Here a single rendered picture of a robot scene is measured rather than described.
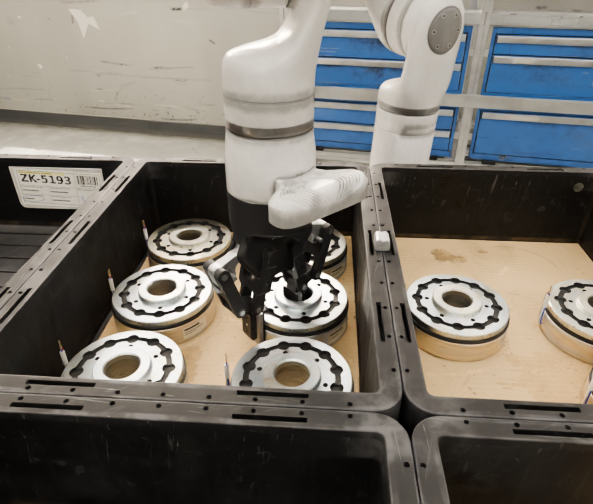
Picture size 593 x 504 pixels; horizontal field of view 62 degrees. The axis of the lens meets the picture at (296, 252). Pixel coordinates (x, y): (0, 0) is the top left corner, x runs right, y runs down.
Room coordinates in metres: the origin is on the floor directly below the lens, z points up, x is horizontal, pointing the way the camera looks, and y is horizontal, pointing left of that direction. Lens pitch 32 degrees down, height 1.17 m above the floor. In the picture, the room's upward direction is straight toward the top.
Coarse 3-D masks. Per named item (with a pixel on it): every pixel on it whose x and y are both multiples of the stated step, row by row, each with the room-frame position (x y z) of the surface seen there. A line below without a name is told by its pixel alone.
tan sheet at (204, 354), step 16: (352, 256) 0.53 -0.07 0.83; (352, 272) 0.50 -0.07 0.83; (352, 288) 0.46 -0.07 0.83; (352, 304) 0.43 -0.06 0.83; (112, 320) 0.41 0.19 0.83; (224, 320) 0.41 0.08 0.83; (240, 320) 0.41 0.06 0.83; (352, 320) 0.41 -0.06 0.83; (208, 336) 0.38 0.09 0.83; (224, 336) 0.38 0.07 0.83; (240, 336) 0.38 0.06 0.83; (352, 336) 0.38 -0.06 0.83; (192, 352) 0.36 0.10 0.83; (208, 352) 0.36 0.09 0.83; (224, 352) 0.36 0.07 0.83; (240, 352) 0.36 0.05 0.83; (352, 352) 0.36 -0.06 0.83; (192, 368) 0.34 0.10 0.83; (208, 368) 0.34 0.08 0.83; (352, 368) 0.34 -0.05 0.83; (208, 384) 0.32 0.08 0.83; (224, 384) 0.32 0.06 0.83
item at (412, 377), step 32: (384, 192) 0.51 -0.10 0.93; (384, 224) 0.43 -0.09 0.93; (384, 256) 0.38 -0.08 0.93; (416, 352) 0.25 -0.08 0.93; (416, 384) 0.22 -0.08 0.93; (416, 416) 0.21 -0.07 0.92; (448, 416) 0.20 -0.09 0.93; (480, 416) 0.20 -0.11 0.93; (512, 416) 0.20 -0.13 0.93; (544, 416) 0.20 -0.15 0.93; (576, 416) 0.20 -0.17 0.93
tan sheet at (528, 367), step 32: (416, 256) 0.53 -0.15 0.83; (448, 256) 0.53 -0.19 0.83; (480, 256) 0.53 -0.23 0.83; (512, 256) 0.53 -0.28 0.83; (544, 256) 0.53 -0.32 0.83; (576, 256) 0.53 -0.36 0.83; (512, 288) 0.46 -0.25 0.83; (544, 288) 0.46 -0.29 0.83; (512, 320) 0.41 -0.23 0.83; (512, 352) 0.36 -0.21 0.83; (544, 352) 0.36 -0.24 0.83; (448, 384) 0.32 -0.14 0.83; (480, 384) 0.32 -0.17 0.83; (512, 384) 0.32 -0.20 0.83; (544, 384) 0.32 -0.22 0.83; (576, 384) 0.32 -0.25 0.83
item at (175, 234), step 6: (180, 228) 0.54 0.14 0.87; (186, 228) 0.54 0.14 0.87; (192, 228) 0.54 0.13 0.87; (198, 228) 0.54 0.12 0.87; (204, 228) 0.54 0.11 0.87; (174, 234) 0.52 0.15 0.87; (180, 234) 0.53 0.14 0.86; (204, 234) 0.52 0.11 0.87; (174, 240) 0.51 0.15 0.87; (180, 240) 0.51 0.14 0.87; (192, 240) 0.51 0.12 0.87; (198, 240) 0.51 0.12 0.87; (204, 240) 0.51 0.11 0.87; (180, 246) 0.50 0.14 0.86; (186, 246) 0.50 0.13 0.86; (192, 246) 0.50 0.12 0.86
